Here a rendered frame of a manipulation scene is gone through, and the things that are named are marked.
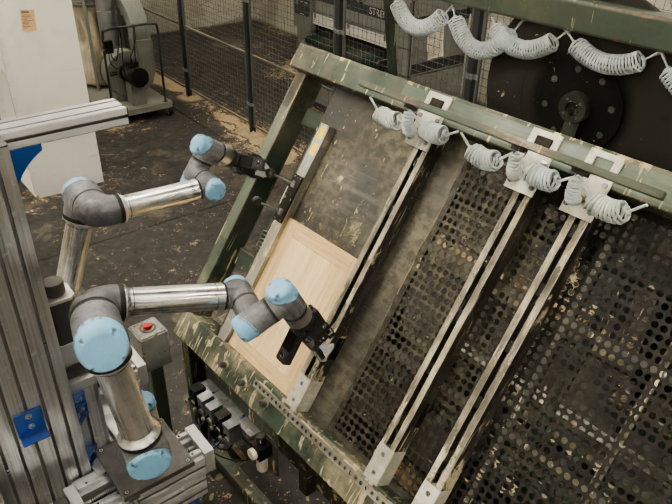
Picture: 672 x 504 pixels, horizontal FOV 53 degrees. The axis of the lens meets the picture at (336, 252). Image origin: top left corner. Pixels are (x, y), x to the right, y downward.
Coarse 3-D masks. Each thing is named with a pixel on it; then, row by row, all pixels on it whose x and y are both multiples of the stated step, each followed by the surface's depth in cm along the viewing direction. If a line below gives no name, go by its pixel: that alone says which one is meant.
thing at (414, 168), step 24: (432, 96) 220; (408, 120) 209; (432, 120) 218; (432, 144) 221; (408, 168) 225; (432, 168) 227; (408, 192) 224; (384, 216) 227; (384, 240) 226; (360, 264) 229; (360, 288) 228; (336, 312) 232; (336, 336) 231; (312, 360) 234; (312, 384) 233
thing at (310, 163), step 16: (320, 128) 259; (320, 144) 257; (304, 160) 260; (320, 160) 260; (304, 176) 259; (304, 192) 262; (272, 224) 264; (272, 240) 262; (256, 256) 266; (256, 272) 264; (224, 336) 268
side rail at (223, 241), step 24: (288, 96) 272; (312, 96) 276; (288, 120) 273; (264, 144) 275; (288, 144) 278; (240, 192) 279; (264, 192) 280; (240, 216) 277; (240, 240) 283; (216, 264) 280; (192, 312) 282
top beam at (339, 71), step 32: (320, 64) 257; (352, 64) 247; (384, 96) 234; (416, 96) 225; (448, 96) 217; (448, 128) 218; (512, 128) 200; (544, 128) 194; (608, 160) 180; (608, 192) 184
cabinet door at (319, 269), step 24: (288, 240) 260; (312, 240) 252; (288, 264) 258; (312, 264) 250; (336, 264) 242; (264, 288) 263; (312, 288) 247; (336, 288) 240; (264, 336) 258; (264, 360) 255; (288, 384) 245
